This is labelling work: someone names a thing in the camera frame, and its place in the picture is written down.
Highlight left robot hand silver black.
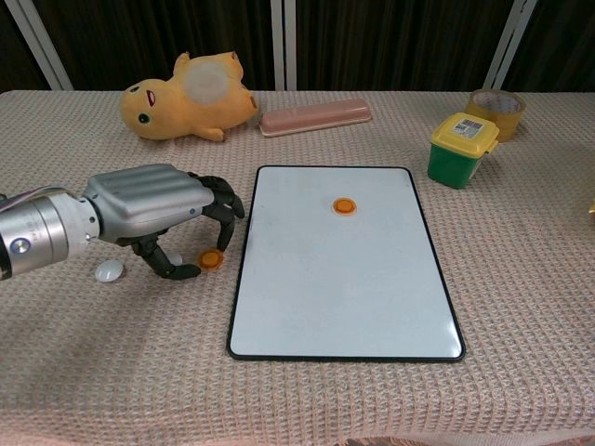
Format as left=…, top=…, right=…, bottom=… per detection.
left=81, top=163, right=246, bottom=281

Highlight orange round magnet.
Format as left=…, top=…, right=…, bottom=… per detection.
left=331, top=197, right=359, bottom=216
left=196, top=249, right=225, bottom=272

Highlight yellow plush toy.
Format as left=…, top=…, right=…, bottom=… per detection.
left=119, top=51, right=259, bottom=142

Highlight dark brown pleated curtain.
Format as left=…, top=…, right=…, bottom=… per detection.
left=0, top=0, right=595, bottom=93

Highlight pink pencil case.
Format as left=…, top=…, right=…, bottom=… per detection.
left=258, top=98, right=374, bottom=138

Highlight green container yellow lid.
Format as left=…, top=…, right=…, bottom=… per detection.
left=427, top=111, right=501, bottom=190

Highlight yellow packing tape roll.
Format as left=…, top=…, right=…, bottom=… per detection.
left=466, top=88, right=528, bottom=143

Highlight white frame pole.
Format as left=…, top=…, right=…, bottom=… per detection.
left=483, top=0, right=538, bottom=92
left=271, top=0, right=298, bottom=92
left=4, top=0, right=74, bottom=92

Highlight white magnetic board black frame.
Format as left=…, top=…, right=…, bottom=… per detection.
left=226, top=164, right=467, bottom=362

